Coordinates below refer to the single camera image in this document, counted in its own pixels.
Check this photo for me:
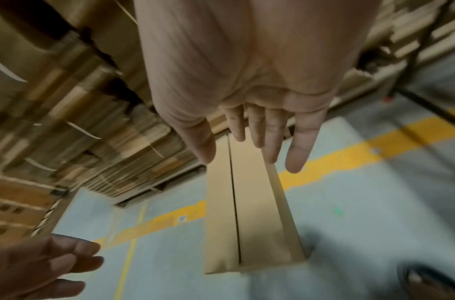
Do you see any person's right sandalled foot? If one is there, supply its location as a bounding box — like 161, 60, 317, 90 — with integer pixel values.
398, 263, 455, 300

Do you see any person's left hand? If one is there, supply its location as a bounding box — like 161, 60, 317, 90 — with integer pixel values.
0, 234, 106, 300

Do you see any black metal table frame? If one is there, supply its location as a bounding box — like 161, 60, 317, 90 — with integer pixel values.
383, 0, 455, 131

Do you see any large cardboard box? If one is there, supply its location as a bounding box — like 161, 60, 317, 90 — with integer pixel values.
203, 131, 308, 275

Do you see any wall of cardboard stacks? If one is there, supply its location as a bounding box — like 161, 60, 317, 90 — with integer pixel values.
0, 0, 455, 247

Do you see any person's right hand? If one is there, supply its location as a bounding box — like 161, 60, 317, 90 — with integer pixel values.
133, 0, 382, 174

